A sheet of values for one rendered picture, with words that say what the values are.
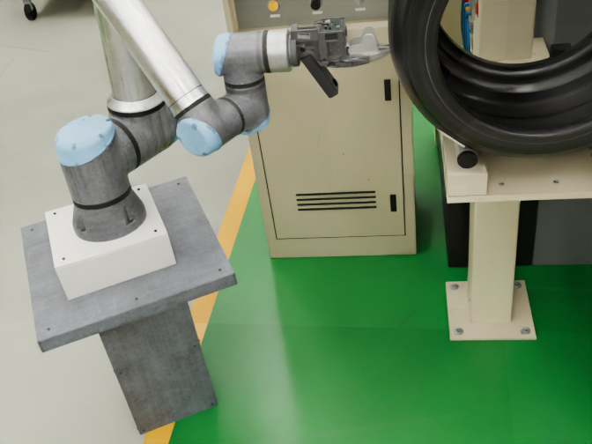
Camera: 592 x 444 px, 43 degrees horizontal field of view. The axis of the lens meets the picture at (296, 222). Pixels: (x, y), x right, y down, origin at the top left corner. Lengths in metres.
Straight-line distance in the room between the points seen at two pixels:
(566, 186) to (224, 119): 0.77
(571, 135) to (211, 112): 0.73
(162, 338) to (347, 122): 0.91
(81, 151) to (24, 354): 1.13
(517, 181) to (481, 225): 0.50
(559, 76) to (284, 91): 0.92
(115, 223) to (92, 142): 0.22
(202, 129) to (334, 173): 1.08
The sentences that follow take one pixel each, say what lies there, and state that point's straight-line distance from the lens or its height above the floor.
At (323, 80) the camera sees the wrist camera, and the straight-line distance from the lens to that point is 1.63.
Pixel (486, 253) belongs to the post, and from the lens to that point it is 2.32.
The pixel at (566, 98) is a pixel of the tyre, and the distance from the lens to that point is 1.85.
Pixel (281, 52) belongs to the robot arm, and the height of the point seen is 1.16.
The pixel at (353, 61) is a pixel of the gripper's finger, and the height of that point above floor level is 1.13.
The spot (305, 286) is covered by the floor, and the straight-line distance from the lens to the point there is 2.70.
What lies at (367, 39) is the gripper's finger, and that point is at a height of 1.17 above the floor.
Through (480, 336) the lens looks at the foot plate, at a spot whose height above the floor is 0.01.
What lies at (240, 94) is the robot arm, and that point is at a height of 1.07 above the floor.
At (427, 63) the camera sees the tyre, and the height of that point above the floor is 1.16.
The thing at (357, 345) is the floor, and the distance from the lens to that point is 2.48.
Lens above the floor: 1.83
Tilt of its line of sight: 38 degrees down
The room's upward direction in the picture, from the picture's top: 9 degrees counter-clockwise
